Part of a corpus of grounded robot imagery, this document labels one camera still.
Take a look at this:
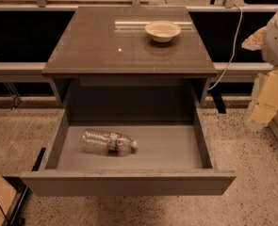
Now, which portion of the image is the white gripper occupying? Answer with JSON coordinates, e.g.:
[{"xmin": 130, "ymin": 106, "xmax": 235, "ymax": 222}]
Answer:
[{"xmin": 241, "ymin": 11, "xmax": 278, "ymax": 131}]

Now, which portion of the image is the clear plastic water bottle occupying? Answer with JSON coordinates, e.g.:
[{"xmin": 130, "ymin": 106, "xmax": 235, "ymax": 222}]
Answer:
[{"xmin": 81, "ymin": 129, "xmax": 139, "ymax": 156}]

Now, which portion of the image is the open grey top drawer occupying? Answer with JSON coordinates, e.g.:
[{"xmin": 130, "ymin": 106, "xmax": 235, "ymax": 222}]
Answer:
[{"xmin": 21, "ymin": 79, "xmax": 236, "ymax": 196}]

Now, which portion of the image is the grey cabinet with counter top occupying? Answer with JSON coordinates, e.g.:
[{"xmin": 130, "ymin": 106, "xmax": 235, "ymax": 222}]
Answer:
[{"xmin": 41, "ymin": 6, "xmax": 218, "ymax": 124}]

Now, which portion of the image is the white paper bowl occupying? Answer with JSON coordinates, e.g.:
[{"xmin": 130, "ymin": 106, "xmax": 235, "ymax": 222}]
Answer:
[{"xmin": 145, "ymin": 21, "xmax": 181, "ymax": 42}]

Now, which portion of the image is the white cable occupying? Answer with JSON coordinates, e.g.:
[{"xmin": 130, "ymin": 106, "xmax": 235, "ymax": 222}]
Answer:
[{"xmin": 207, "ymin": 4, "xmax": 244, "ymax": 91}]

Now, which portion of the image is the metal railing frame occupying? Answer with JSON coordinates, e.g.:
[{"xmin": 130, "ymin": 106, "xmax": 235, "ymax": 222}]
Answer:
[{"xmin": 0, "ymin": 0, "xmax": 173, "ymax": 105}]

